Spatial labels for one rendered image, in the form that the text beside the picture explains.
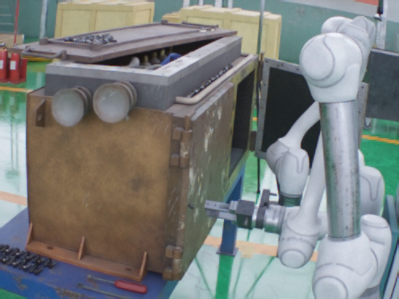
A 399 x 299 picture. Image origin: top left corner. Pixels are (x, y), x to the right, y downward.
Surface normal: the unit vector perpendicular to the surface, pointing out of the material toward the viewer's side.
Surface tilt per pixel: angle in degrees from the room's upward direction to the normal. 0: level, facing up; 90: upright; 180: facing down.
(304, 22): 90
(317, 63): 84
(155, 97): 90
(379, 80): 90
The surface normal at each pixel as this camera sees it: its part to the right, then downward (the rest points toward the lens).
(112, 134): -0.23, 0.29
